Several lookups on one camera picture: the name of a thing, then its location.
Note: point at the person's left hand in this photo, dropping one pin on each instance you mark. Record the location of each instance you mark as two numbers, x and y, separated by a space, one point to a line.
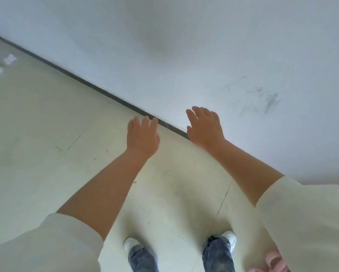
142 138

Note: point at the person's right hand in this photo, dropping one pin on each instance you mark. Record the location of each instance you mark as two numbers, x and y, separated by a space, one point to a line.
206 128

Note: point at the person's right little finger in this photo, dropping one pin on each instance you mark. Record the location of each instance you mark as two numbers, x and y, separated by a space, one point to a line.
215 116

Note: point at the person's right middle finger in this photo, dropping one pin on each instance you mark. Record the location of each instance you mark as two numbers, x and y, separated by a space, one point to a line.
198 111

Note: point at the person's left thumb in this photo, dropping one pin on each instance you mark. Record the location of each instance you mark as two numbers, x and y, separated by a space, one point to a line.
158 139

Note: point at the person's right thumb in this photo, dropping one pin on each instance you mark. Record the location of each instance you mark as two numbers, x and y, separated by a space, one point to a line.
189 132

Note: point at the person's right forearm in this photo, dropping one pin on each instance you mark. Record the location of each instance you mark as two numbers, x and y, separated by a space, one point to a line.
243 169

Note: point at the person's left forearm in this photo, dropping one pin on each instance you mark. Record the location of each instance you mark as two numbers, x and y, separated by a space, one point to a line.
107 189

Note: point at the person's left white shoe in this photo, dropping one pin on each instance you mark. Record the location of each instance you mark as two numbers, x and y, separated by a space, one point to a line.
129 244

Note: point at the person's white shoe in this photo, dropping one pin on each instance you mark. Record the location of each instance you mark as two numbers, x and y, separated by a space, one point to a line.
129 244
231 237

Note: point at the person's right white shoe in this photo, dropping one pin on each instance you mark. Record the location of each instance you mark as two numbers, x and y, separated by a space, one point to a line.
231 237

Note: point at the person's left blue jeans leg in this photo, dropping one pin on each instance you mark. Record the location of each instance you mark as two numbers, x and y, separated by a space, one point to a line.
142 260

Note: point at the person's blue jeans leg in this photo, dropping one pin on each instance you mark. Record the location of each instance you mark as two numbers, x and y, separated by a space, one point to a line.
217 256
142 260

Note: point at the person's right blue jeans leg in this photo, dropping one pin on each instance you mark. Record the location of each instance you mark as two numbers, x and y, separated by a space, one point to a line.
217 256

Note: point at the person's right white sleeve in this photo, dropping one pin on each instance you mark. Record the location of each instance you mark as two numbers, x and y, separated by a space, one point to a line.
305 223

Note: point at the person's white sleeve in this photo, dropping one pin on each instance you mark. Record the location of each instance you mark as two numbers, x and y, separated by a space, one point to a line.
305 223
45 246

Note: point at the person's left white sleeve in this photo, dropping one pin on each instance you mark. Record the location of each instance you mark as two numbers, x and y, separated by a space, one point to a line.
45 246

